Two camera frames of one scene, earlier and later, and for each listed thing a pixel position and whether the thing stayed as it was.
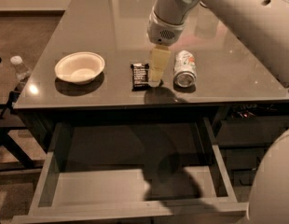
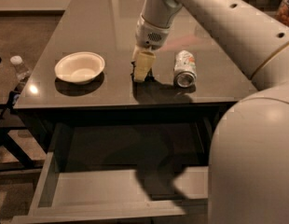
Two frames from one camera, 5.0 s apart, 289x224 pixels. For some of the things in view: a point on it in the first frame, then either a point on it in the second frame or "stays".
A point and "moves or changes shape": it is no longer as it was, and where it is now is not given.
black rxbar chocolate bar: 140,77 moves or changes shape
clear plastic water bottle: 21,72 stays
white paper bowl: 80,67 stays
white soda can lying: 185,73 stays
